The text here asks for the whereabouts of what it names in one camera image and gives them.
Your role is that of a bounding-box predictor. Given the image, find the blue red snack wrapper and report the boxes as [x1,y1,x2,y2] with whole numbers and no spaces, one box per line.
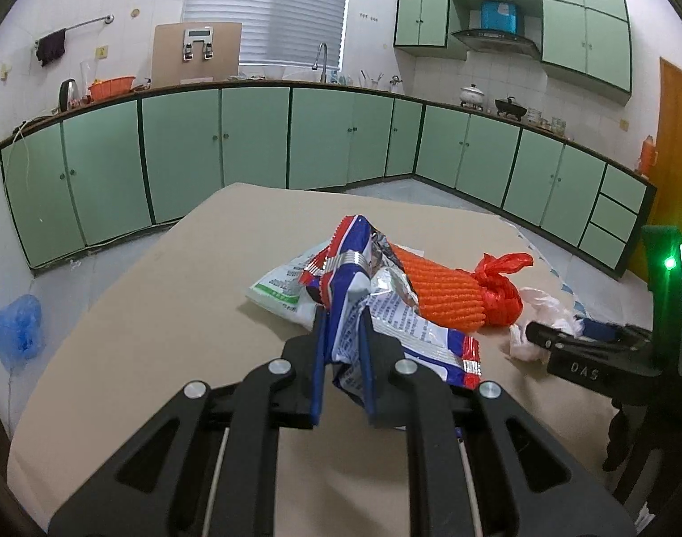
[298,215,482,405]

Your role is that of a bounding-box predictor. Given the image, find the green lower kitchen cabinets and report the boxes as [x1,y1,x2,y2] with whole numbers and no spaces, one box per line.
[0,84,656,277]

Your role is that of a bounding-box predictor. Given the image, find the green kitchen cabinets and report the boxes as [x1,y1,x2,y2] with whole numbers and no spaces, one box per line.
[0,84,656,277]
[394,0,633,104]

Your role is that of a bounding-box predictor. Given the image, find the green upper kitchen cabinets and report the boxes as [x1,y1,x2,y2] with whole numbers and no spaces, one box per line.
[394,0,633,104]

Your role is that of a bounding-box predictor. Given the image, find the green white snack wrapper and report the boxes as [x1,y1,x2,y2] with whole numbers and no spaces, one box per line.
[246,240,330,331]

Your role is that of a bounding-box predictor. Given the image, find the orange foam net sleeve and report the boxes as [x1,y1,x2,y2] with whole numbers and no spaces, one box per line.
[392,244,486,333]

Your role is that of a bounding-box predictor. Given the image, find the crumpled white paper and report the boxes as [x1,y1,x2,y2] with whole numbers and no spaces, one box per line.
[501,287,582,364]

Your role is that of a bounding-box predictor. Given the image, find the red plastic bag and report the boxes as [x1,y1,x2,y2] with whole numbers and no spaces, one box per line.
[472,252,534,327]

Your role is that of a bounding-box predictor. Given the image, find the beige table cover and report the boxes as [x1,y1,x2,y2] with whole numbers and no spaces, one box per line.
[6,180,650,537]

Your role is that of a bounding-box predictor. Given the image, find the brown wooden door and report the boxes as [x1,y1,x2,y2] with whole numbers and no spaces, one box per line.
[629,58,682,232]

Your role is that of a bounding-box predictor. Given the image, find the orange thermos bottle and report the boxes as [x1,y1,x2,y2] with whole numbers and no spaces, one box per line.
[635,136,657,178]

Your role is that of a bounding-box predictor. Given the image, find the chrome sink faucet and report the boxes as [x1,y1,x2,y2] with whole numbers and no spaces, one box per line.
[312,41,329,84]

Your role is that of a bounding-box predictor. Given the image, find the white cooking pot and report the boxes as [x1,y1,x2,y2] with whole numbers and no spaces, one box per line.
[460,84,485,111]

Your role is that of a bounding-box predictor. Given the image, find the black wok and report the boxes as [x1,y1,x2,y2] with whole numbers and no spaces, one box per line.
[495,96,528,121]

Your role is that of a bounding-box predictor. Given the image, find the brown cardboard box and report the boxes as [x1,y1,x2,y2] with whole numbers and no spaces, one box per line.
[150,22,242,89]

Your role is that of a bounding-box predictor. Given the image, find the blue plastic bag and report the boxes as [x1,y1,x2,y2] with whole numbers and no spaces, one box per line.
[0,294,45,372]

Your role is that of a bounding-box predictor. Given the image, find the window blind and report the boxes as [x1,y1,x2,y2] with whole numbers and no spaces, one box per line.
[182,0,347,68]

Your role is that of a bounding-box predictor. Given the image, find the orange plastic basin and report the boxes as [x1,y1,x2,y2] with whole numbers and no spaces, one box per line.
[89,77,135,102]

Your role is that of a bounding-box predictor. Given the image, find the black range hood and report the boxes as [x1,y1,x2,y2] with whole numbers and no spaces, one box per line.
[453,29,541,61]

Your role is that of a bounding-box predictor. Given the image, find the steel electric kettle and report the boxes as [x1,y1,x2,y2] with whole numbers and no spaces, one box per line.
[58,79,79,113]

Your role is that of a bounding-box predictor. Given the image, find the chrome towel bar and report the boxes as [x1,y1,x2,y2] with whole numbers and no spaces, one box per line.
[64,13,115,32]

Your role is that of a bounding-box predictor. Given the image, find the dark hanging towel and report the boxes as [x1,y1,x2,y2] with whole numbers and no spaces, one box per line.
[35,29,67,67]

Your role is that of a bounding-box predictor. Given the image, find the black phone mount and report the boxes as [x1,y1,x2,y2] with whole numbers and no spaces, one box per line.
[642,226,682,375]

